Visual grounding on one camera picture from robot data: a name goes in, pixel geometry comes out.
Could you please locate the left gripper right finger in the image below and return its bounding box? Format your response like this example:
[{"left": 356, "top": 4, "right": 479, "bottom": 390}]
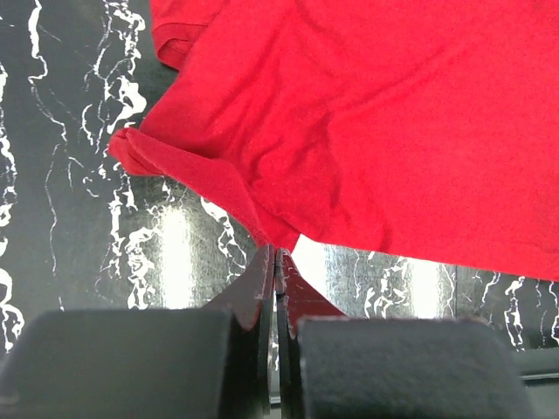
[{"left": 275, "top": 250, "right": 535, "bottom": 418}]

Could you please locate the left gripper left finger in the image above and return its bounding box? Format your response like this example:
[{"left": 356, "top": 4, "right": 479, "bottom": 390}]
[{"left": 1, "top": 245, "right": 275, "bottom": 418}]

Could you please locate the red t shirt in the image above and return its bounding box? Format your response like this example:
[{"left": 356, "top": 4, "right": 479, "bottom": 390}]
[{"left": 108, "top": 1, "right": 558, "bottom": 281}]

